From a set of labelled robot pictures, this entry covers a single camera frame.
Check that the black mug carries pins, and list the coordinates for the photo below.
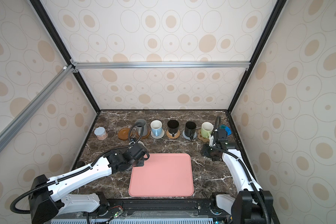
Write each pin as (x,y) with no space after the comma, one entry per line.
(173,126)
(190,128)

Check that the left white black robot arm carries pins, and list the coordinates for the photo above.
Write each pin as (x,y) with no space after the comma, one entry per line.
(46,199)

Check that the blue woven round coaster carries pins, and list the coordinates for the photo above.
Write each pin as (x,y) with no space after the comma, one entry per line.
(188,137)

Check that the blue lidded white jar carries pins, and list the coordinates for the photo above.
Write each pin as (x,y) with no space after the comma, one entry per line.
(226,128)

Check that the dark brown round coaster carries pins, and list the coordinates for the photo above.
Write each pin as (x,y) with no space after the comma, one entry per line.
(144,136)

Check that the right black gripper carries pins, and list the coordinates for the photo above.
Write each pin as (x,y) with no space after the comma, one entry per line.
(205,151)

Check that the brown wooden round coaster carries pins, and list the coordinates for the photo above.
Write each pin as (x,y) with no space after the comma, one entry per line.
(123,133)

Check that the cork paw print coaster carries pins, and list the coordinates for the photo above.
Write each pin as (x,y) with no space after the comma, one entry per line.
(201,138)

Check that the white mug pink handle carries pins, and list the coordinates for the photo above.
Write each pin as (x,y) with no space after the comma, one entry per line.
(141,143)

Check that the white mug blue handle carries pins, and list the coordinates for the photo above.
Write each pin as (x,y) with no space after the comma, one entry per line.
(156,125)

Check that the grey lidded pink jar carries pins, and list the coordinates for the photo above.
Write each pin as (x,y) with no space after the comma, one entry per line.
(100,133)

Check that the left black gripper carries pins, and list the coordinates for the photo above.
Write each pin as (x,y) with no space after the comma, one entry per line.
(142,160)

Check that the grey mug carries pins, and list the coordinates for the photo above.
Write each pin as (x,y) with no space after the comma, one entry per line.
(141,127)

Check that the horizontal aluminium frame bar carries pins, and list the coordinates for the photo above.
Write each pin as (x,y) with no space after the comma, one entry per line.
(161,65)

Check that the diagonal aluminium frame bar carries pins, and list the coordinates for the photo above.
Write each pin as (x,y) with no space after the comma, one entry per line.
(18,122)

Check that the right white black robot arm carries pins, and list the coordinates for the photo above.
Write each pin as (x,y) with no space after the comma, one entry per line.
(252,205)

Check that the rattan woven round coaster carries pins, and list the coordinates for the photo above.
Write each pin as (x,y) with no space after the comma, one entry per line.
(175,136)

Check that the pink tray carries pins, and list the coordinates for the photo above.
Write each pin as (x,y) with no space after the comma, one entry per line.
(163,175)

